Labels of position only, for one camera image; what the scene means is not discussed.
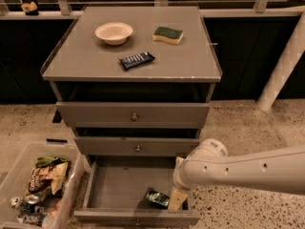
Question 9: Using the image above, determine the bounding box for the green chip bag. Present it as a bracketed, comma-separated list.
[35, 156, 69, 168]

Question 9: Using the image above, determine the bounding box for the grey top drawer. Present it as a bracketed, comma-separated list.
[56, 102, 210, 129]

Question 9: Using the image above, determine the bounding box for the dark blue snack bar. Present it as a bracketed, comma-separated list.
[119, 52, 155, 71]

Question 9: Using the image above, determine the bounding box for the grey open bottom drawer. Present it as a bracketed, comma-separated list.
[74, 156, 199, 227]

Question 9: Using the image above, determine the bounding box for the silver top soda can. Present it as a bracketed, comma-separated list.
[25, 194, 41, 208]

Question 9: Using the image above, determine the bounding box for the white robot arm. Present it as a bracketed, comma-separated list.
[168, 13, 305, 212]

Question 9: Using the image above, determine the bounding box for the green soda can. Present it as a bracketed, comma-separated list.
[145, 191, 170, 209]

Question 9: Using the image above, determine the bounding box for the grey middle drawer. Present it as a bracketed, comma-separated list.
[75, 136, 199, 156]

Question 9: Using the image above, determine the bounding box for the white paper bowl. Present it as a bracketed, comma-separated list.
[94, 22, 133, 46]

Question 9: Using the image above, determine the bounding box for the clear plastic bin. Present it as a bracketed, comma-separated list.
[0, 142, 84, 229]

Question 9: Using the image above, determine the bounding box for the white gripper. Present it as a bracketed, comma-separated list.
[168, 138, 228, 212]

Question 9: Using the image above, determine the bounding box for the small yellow black object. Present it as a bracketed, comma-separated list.
[21, 1, 39, 15]

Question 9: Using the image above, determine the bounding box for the green yellow sponge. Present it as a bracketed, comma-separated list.
[152, 27, 183, 45]

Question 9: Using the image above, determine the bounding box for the grey drawer cabinet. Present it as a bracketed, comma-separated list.
[42, 7, 222, 159]

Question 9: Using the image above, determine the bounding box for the white can bin corner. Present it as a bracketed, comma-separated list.
[10, 196, 23, 208]

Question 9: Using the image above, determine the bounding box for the brown chip bag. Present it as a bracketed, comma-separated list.
[28, 162, 69, 195]

